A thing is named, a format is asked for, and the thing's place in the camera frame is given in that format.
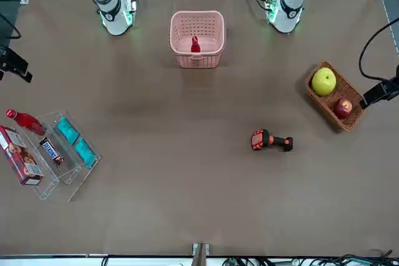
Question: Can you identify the pink plastic basket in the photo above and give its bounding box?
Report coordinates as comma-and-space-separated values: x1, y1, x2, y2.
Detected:
170, 10, 226, 69

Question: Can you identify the teal snack packet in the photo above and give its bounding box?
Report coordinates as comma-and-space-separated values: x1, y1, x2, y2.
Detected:
55, 116, 80, 146
74, 136, 97, 169

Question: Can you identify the yellow apple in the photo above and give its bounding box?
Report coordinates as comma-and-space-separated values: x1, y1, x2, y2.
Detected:
311, 67, 337, 97

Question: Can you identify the white perforated edge rail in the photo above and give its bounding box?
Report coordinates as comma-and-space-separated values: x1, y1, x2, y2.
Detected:
382, 0, 399, 54

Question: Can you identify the red Coca-Cola aluminium bottle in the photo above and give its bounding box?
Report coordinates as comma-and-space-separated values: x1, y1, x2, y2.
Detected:
6, 108, 47, 136
190, 36, 202, 54

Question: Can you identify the black camera cable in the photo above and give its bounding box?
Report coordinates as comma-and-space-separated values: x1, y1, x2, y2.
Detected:
358, 18, 399, 82

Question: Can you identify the dark table edge rail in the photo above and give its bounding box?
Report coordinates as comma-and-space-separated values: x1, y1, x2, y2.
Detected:
0, 252, 399, 260

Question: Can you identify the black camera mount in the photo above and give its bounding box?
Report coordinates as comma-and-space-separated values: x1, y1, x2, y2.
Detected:
359, 65, 399, 110
0, 46, 34, 83

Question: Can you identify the Snickers chocolate bar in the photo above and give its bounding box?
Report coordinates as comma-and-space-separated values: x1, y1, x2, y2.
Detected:
39, 137, 65, 167

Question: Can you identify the red tartan shortbread box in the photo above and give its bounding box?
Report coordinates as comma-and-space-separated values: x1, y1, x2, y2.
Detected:
0, 125, 44, 186

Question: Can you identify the brown woven fruit basket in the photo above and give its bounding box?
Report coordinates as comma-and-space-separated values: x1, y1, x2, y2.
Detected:
304, 61, 365, 132

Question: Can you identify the clear acrylic shelf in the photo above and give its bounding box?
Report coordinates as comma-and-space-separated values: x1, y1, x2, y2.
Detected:
0, 110, 102, 203

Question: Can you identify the red apple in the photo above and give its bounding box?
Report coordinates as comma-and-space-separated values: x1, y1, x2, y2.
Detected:
333, 98, 353, 119

